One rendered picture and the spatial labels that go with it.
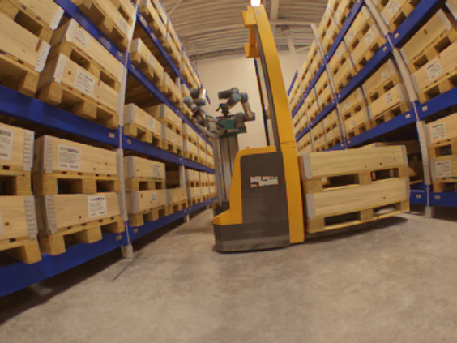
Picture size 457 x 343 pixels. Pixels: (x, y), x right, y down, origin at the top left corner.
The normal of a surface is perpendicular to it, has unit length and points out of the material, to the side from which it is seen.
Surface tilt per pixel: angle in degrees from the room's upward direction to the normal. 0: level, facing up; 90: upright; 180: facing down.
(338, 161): 90
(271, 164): 90
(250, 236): 90
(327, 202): 90
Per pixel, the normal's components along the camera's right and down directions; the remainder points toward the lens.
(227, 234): -0.10, -0.06
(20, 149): 0.99, -0.11
